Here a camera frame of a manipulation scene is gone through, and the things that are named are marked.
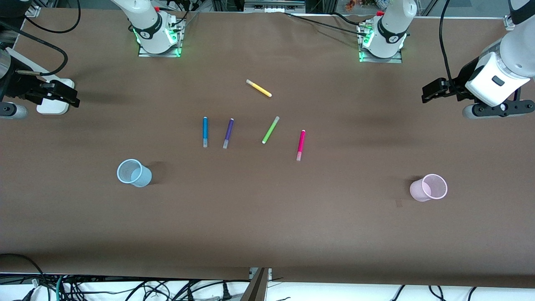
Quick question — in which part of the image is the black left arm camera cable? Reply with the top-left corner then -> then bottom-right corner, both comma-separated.
439,0 -> 458,90

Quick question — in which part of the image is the white desk lamp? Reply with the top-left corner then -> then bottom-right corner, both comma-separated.
5,47 -> 75,115

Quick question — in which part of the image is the green marker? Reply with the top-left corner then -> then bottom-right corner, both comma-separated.
262,116 -> 280,145

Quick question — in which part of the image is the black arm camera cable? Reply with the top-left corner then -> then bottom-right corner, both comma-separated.
0,0 -> 82,77
439,0 -> 458,90

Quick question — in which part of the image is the long black table cable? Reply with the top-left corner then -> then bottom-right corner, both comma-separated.
283,12 -> 368,35

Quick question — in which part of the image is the purple marker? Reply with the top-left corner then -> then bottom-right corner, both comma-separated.
223,118 -> 234,149

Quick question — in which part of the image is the brown paper table cover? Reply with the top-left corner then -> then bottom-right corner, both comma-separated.
0,8 -> 535,289

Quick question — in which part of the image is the grey electronics box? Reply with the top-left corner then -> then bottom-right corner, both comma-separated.
244,0 -> 306,12

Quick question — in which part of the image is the black floor cable loop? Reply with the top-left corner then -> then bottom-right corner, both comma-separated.
0,253 -> 47,301

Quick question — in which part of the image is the yellow marker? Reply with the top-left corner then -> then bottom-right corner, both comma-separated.
246,79 -> 273,98

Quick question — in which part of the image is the black base power cable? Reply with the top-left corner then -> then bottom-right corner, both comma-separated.
161,0 -> 200,30

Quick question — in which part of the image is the dark table leg beam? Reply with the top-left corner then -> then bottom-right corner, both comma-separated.
240,268 -> 270,301

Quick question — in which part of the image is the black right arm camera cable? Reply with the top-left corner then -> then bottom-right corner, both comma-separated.
0,0 -> 82,77

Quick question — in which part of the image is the light pink plastic cup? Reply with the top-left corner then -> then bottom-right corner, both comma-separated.
410,174 -> 448,202

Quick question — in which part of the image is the light blue plastic cup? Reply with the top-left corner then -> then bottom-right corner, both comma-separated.
117,159 -> 153,187

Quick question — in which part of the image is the short black table cable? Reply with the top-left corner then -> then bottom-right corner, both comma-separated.
332,12 -> 362,26

